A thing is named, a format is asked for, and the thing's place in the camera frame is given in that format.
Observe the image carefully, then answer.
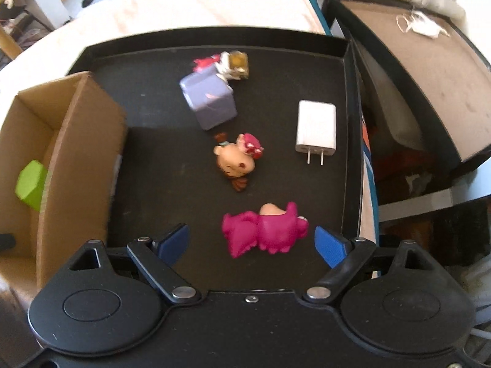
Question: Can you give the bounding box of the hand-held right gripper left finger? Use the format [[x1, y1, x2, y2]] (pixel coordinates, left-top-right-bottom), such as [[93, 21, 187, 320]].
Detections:
[[68, 223, 202, 304]]

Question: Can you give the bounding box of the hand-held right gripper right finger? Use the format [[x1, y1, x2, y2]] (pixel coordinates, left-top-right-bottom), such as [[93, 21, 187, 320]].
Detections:
[[302, 226, 434, 304]]

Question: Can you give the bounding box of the magenta figurine body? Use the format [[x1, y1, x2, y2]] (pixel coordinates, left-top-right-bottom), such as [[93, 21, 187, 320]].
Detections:
[[222, 201, 310, 258]]

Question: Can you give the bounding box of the doll head figurine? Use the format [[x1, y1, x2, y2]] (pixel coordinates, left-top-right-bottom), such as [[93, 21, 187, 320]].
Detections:
[[213, 132, 265, 192]]

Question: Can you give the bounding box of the black shallow tray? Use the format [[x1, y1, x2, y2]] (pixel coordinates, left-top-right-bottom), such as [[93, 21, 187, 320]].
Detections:
[[65, 27, 365, 292]]

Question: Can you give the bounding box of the white plug charger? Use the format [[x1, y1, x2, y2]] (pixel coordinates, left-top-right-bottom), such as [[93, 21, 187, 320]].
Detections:
[[295, 100, 337, 165]]

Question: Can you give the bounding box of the brown cardboard box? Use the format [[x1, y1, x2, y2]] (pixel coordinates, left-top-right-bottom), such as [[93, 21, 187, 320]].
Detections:
[[0, 71, 128, 296]]

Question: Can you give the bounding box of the purple cube toy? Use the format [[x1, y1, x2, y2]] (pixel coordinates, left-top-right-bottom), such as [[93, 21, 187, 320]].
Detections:
[[180, 64, 238, 131]]

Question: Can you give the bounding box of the green hexagonal block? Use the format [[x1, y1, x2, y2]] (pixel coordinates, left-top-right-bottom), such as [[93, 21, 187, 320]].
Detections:
[[14, 160, 48, 211]]

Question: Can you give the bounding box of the gold cube toy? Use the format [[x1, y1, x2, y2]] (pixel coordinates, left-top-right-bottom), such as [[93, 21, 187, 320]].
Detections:
[[229, 51, 249, 79]]

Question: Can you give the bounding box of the black box brown inside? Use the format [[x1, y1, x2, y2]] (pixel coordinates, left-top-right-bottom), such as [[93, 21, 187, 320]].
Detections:
[[321, 0, 491, 163]]

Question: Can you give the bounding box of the white face mask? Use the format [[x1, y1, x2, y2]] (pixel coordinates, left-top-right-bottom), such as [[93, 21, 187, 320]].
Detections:
[[397, 11, 450, 40]]

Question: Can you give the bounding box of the white towel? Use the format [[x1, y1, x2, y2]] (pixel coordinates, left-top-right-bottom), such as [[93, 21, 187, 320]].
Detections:
[[48, 0, 327, 73]]

